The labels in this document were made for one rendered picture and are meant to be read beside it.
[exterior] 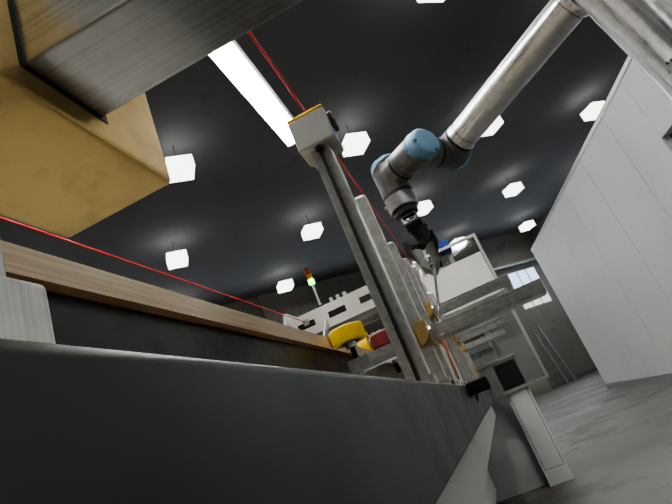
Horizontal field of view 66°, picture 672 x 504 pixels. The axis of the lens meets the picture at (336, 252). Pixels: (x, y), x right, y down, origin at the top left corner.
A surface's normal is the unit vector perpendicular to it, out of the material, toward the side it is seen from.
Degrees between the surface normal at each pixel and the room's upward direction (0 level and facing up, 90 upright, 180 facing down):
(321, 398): 90
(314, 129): 90
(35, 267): 90
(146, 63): 180
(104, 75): 180
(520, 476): 90
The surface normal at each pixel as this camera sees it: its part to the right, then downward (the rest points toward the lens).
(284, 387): 0.89, -0.43
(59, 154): 0.36, 0.87
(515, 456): -0.29, -0.25
